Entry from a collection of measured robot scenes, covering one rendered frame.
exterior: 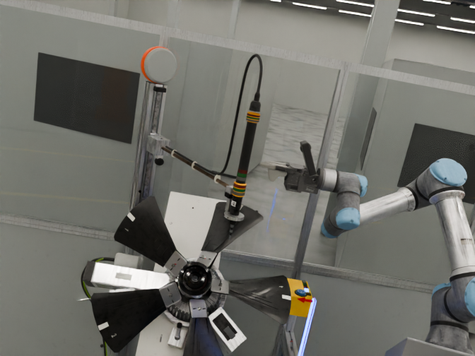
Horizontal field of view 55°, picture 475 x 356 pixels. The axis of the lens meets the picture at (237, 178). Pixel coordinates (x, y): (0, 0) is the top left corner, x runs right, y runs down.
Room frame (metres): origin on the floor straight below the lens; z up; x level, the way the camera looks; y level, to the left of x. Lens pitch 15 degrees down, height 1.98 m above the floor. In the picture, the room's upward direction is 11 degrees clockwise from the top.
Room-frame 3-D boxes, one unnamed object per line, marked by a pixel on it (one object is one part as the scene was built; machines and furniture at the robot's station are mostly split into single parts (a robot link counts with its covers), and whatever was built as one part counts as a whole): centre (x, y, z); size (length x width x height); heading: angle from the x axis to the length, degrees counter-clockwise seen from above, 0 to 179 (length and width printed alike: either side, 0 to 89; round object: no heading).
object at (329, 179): (1.50, -0.30, 1.64); 0.08 x 0.05 x 0.08; 3
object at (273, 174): (1.47, -0.11, 1.63); 0.09 x 0.03 x 0.06; 93
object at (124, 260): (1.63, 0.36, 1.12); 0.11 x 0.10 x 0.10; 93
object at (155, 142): (1.97, 0.38, 1.54); 0.10 x 0.07 x 0.08; 38
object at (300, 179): (1.50, -0.22, 1.63); 0.12 x 0.08 x 0.09; 93
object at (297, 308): (1.80, -0.35, 1.02); 0.16 x 0.10 x 0.11; 3
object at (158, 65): (2.04, 0.44, 1.88); 0.17 x 0.15 x 0.16; 93
